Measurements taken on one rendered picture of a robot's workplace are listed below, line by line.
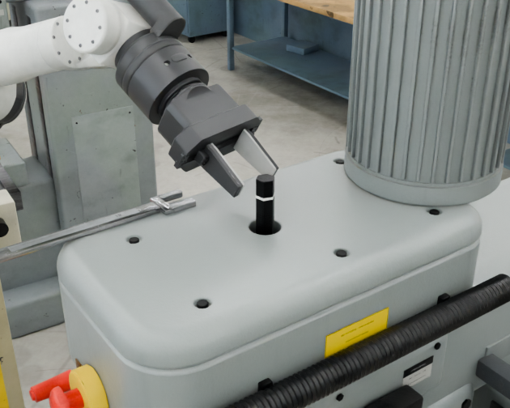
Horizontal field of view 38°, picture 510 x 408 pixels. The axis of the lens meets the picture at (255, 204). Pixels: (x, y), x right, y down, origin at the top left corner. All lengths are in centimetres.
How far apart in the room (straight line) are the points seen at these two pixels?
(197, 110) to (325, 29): 658
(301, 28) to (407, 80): 684
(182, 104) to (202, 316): 25
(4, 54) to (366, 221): 50
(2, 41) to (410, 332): 62
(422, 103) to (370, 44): 9
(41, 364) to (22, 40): 281
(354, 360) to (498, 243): 39
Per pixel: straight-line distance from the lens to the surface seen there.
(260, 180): 82
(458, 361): 106
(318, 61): 696
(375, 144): 91
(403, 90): 86
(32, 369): 369
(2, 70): 103
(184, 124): 82
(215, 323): 71
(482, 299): 92
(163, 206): 88
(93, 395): 81
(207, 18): 833
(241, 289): 75
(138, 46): 87
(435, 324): 87
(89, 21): 89
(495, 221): 118
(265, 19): 816
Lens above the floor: 232
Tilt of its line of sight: 28 degrees down
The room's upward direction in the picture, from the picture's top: straight up
